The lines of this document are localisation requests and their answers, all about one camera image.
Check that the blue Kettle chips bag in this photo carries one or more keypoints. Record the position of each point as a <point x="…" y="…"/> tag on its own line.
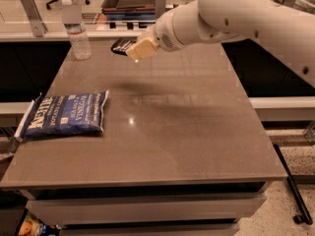
<point x="63" y="115"/>

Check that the grey metal post middle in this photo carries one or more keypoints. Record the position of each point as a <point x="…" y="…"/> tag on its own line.
<point x="159" y="7"/>

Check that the black rxbar chocolate wrapper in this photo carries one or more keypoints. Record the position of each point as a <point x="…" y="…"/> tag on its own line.
<point x="121" y="45"/>

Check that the colourful snack packets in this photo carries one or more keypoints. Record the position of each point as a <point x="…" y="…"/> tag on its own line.
<point x="31" y="226"/>

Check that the clear plastic water bottle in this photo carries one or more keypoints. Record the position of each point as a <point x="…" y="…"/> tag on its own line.
<point x="76" y="30"/>

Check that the grey drawer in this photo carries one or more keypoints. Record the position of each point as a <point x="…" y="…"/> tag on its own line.
<point x="164" y="230"/>
<point x="146" y="209"/>

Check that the grey upper drawer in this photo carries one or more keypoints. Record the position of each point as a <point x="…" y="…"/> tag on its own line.
<point x="146" y="209"/>

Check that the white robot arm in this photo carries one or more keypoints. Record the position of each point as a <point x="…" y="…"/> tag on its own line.
<point x="288" y="34"/>

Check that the grey lower drawer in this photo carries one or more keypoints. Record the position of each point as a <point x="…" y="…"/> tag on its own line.
<point x="164" y="230"/>

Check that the grey open tray bin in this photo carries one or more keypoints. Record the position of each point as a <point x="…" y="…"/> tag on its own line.
<point x="129" y="0"/>

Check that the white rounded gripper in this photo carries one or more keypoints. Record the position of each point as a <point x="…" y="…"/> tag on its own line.
<point x="162" y="33"/>

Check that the black floor bar with wheel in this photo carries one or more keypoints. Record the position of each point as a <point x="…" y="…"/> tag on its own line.
<point x="304" y="215"/>

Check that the grey metal post left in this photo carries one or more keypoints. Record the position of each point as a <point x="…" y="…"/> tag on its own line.
<point x="38" y="27"/>

